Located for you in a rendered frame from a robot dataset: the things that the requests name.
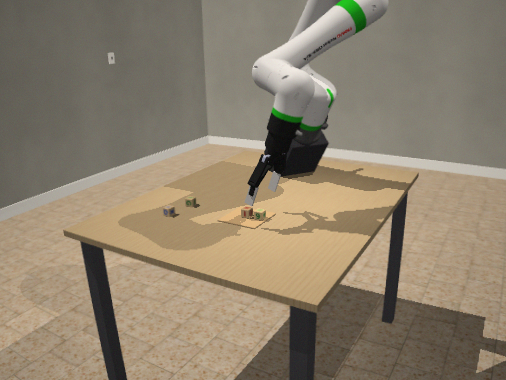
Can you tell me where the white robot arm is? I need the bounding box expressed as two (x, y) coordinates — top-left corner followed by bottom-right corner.
(252, 0), (388, 144)

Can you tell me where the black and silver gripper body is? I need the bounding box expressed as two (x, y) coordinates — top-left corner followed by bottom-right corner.
(265, 131), (292, 166)

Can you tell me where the tan flat mat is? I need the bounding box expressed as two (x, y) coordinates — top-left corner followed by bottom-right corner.
(218, 206), (276, 229)

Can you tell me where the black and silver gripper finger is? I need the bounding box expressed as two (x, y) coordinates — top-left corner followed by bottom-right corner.
(268, 153), (287, 192)
(245, 154), (278, 206)

